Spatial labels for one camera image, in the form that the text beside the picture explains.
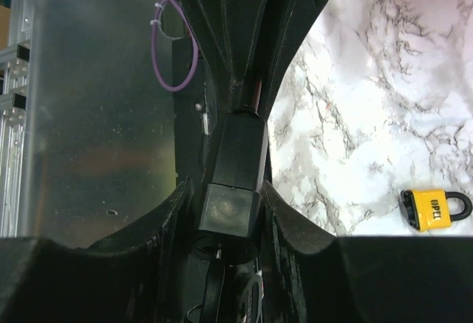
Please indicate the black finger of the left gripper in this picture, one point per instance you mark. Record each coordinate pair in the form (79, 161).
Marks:
(227, 32)

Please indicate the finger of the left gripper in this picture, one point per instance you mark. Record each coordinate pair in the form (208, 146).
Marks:
(284, 26)

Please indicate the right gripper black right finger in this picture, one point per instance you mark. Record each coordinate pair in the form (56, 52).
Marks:
(310, 275)

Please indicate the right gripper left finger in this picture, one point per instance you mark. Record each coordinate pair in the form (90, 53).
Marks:
(133, 275)

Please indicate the small yellow padlock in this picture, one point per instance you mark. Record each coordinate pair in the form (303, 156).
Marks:
(429, 209)

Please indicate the black padlock with keys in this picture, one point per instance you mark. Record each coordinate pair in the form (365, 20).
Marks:
(226, 210)

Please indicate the black-headed key bunch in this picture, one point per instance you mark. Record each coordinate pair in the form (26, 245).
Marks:
(233, 293)

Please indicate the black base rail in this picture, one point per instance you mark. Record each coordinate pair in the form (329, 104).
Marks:
(196, 115)

